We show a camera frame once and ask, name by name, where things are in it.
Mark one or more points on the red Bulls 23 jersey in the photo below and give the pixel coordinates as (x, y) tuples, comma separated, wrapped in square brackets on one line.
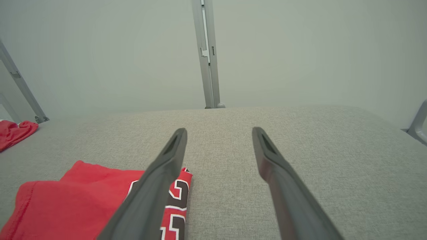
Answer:
[(13, 133)]

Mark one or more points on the red jersey with white sleeves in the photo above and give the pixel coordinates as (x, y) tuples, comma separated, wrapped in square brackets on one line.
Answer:
[(66, 200)]

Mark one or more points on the grey metal frame post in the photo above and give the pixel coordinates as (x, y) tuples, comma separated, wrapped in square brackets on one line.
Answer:
[(208, 83)]

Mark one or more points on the grey metal frame corner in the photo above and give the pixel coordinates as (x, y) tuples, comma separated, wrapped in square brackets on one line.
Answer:
[(421, 123)]

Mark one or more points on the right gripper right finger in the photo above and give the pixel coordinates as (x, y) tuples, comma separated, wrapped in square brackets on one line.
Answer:
[(293, 206)]

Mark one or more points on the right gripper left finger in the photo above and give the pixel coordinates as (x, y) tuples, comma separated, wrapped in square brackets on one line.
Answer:
[(146, 200)]

